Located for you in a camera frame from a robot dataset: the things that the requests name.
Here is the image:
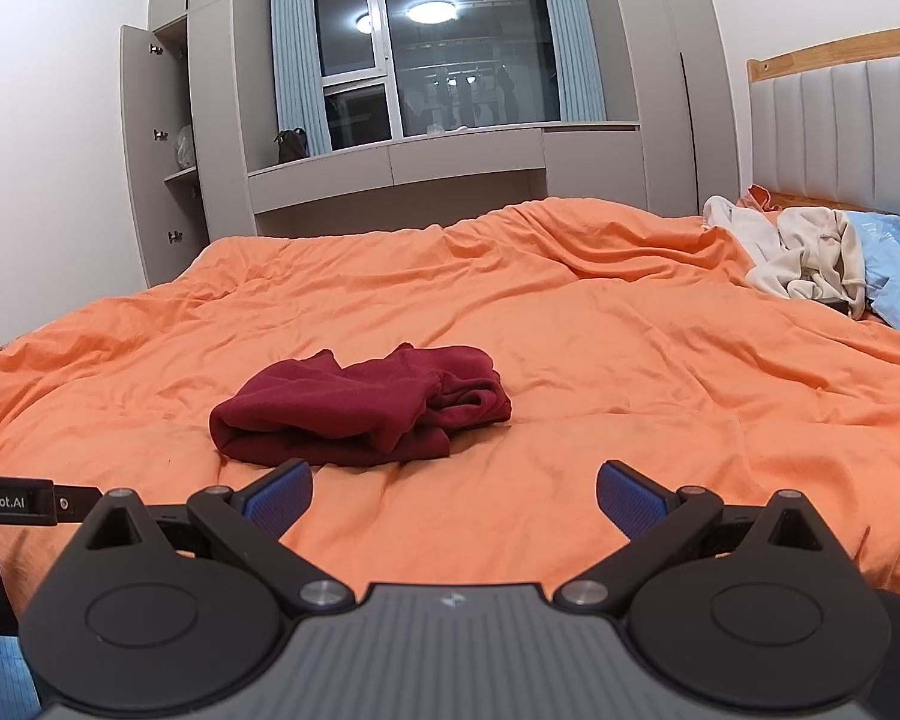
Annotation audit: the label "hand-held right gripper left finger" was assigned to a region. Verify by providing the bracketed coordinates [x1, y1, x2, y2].
[75, 457, 357, 614]

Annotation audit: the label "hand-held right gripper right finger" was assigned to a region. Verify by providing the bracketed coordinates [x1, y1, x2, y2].
[553, 460, 830, 614]

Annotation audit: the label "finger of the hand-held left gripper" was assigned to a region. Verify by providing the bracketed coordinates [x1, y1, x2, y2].
[51, 484, 107, 524]

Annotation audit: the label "dark red long-sleeve shirt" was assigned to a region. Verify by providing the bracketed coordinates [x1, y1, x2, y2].
[210, 343, 513, 467]

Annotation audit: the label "orange blanket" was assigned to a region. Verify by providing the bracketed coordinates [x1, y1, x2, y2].
[0, 196, 900, 616]

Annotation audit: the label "person's blue pants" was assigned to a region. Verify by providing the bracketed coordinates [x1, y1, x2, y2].
[0, 628, 42, 720]

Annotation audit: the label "white garment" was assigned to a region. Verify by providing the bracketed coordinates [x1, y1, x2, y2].
[701, 195, 782, 272]

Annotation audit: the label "beige garment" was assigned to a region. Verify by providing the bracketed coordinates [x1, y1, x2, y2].
[745, 208, 869, 321]

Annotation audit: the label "brown handbag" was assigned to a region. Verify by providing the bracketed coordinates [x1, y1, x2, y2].
[273, 127, 310, 165]

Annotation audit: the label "grey wardrobe unit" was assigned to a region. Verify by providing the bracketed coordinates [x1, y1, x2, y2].
[120, 0, 745, 290]

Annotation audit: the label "grey padded wooden headboard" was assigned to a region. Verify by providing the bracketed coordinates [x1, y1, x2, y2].
[746, 24, 900, 226]

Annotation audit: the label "light blue curtain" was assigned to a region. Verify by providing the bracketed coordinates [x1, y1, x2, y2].
[532, 0, 610, 126]
[269, 0, 332, 160]

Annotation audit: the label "window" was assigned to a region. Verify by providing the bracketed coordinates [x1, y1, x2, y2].
[311, 0, 565, 152]

